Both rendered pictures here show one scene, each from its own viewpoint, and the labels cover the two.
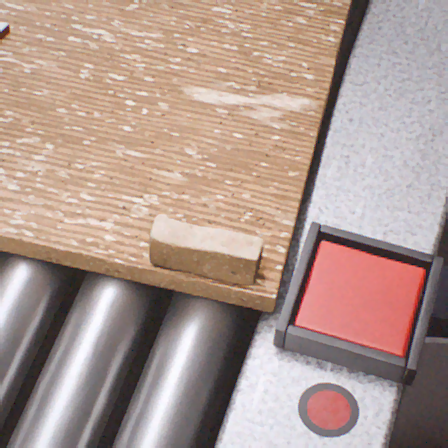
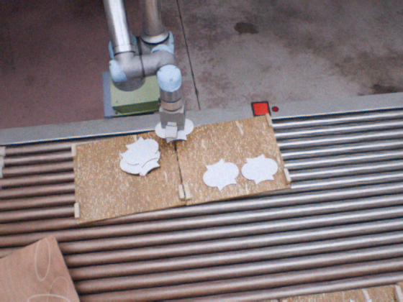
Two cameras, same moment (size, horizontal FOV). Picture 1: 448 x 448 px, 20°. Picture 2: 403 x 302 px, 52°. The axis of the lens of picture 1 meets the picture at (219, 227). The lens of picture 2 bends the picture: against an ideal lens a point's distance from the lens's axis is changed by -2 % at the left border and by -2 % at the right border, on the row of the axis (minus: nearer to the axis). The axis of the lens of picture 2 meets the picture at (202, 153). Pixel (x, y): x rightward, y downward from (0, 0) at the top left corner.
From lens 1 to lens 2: 1.60 m
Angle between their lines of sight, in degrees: 55
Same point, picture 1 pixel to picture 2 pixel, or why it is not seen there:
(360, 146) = (235, 117)
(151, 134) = (252, 135)
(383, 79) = (222, 119)
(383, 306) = (260, 106)
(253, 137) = (245, 125)
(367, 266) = (256, 108)
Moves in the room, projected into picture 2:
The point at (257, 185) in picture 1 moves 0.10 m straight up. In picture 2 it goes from (252, 121) to (255, 107)
